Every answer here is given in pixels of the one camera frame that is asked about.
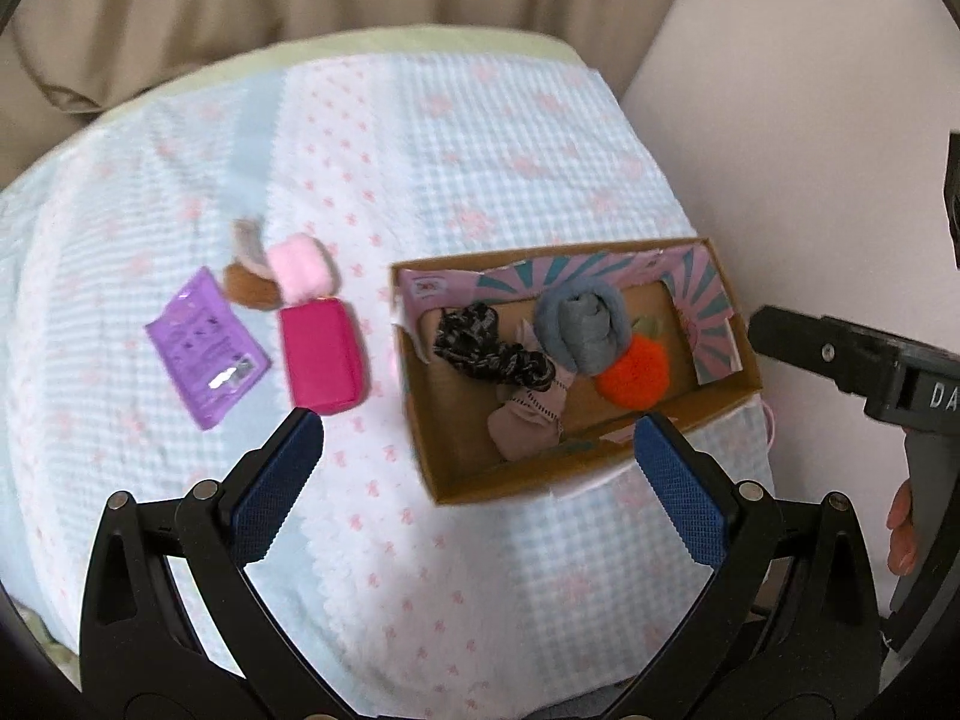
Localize orange fluffy pom-pom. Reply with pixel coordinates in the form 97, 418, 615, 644
592, 316, 670, 411

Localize purple foil packet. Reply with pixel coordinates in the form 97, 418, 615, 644
145, 266, 272, 431

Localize pale pink patterned sock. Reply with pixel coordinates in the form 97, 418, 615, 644
487, 367, 576, 461

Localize grey socks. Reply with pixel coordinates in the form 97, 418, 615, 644
534, 277, 631, 377

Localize magenta soft pouch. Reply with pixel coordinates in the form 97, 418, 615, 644
280, 298, 366, 416

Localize brown plush slipper sock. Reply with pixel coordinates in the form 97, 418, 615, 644
223, 218, 281, 312

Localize light pink fluffy scrunchie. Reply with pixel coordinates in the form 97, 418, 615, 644
265, 232, 338, 305

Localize black white patterned sock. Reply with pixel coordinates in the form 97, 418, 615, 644
433, 302, 556, 392

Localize person's right hand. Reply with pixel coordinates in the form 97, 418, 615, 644
887, 479, 918, 577

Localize cardboard box pink teal lining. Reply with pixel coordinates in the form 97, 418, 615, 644
392, 238, 761, 504

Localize white blue checked blanket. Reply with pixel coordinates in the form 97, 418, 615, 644
0, 50, 783, 717

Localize beige curtain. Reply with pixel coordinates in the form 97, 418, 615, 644
2, 0, 674, 181

